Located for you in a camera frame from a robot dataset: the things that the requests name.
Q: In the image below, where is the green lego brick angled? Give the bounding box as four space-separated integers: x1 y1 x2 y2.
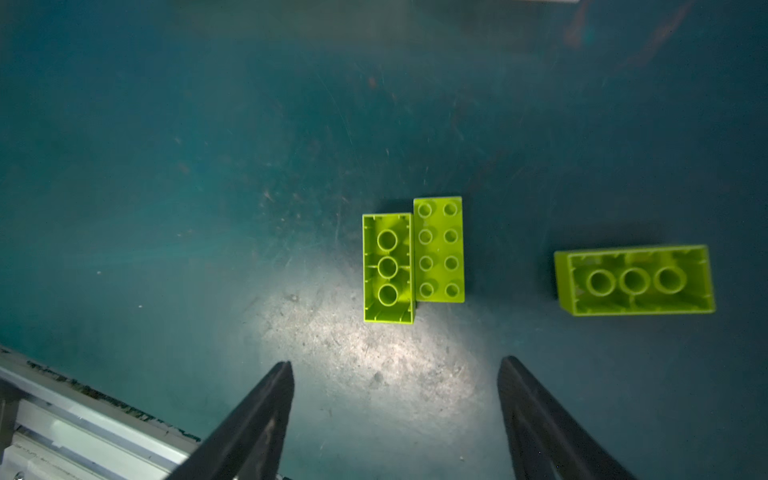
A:
362 213 415 325

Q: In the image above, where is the aluminium rail frame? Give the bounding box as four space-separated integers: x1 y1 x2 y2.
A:
1 348 201 479

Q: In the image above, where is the green large lego brick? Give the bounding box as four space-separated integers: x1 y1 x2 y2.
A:
413 197 466 303

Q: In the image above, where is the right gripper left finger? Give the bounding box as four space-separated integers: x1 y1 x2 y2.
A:
169 361 295 479

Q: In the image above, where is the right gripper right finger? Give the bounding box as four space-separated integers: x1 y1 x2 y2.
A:
497 356 634 479

